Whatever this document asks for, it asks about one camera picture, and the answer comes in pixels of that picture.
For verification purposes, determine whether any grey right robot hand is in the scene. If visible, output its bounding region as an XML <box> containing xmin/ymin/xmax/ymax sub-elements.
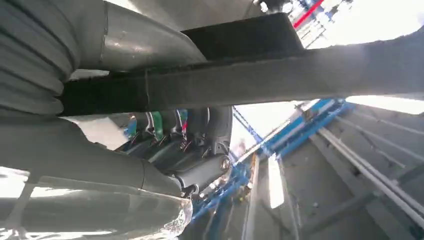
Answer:
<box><xmin>0</xmin><ymin>0</ymin><xmax>234</xmax><ymax>198</ymax></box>

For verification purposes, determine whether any blue metal shelf rack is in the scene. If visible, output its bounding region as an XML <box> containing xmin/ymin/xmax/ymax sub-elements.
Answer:
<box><xmin>190</xmin><ymin>97</ymin><xmax>357</xmax><ymax>240</ymax></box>

